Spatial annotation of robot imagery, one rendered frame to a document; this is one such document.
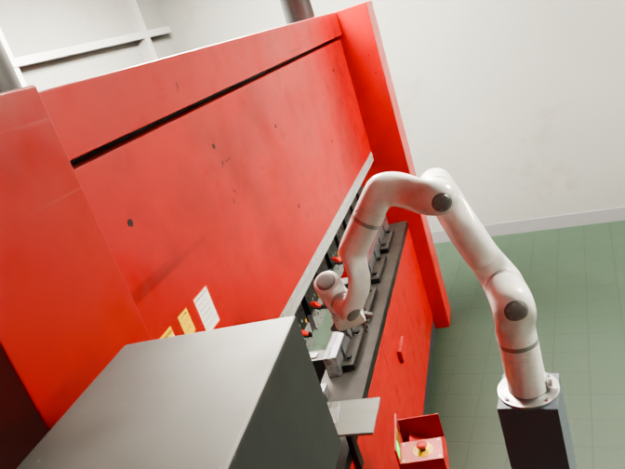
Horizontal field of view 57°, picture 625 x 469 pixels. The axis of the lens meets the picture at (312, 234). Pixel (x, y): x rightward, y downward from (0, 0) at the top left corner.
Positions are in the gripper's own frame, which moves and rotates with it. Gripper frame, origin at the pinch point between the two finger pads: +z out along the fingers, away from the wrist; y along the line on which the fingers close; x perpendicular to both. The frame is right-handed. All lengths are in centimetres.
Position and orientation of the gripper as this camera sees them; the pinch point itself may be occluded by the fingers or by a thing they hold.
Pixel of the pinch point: (356, 329)
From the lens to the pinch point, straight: 202.3
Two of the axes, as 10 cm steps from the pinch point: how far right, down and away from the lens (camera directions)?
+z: 3.5, 5.9, 7.3
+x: 1.9, 7.2, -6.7
